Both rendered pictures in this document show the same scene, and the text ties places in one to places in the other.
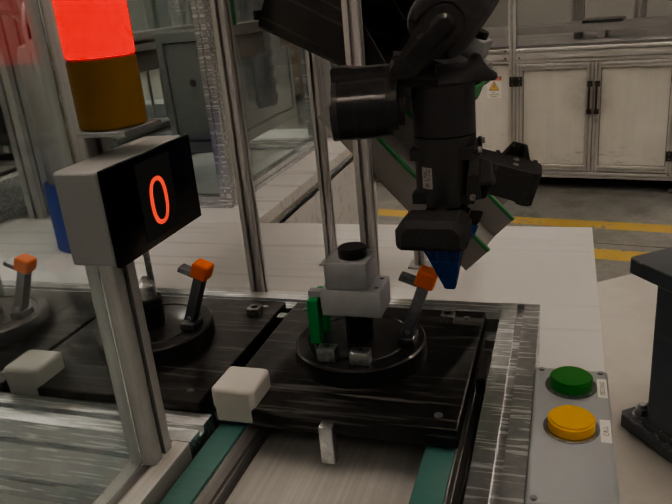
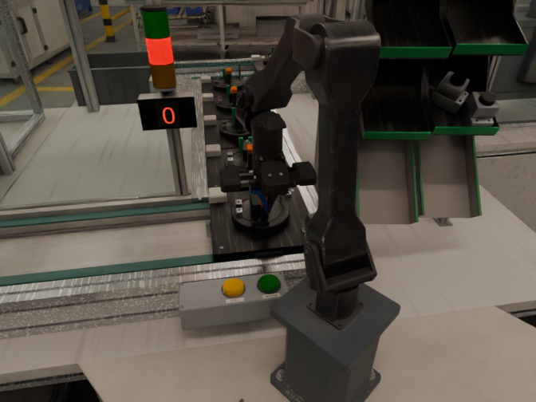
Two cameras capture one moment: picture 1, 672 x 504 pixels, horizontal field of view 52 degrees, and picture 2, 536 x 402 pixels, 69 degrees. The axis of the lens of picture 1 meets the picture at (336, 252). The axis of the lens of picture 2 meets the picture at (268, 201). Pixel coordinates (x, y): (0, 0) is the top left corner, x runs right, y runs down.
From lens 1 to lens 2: 0.79 m
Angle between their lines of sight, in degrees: 56
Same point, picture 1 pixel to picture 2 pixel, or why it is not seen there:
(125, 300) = (171, 141)
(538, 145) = not seen: outside the picture
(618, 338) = (415, 325)
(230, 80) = not seen: hidden behind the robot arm
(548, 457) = (210, 285)
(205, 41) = not seen: hidden behind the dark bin
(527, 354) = (292, 266)
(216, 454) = (192, 207)
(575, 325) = (417, 302)
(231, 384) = (211, 191)
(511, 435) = (221, 272)
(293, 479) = (200, 232)
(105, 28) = (151, 55)
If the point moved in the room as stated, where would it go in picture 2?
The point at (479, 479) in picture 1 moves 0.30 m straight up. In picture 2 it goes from (190, 269) to (169, 135)
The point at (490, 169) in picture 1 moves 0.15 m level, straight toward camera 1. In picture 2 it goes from (260, 170) to (175, 181)
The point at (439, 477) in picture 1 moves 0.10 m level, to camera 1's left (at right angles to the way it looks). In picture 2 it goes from (196, 261) to (182, 235)
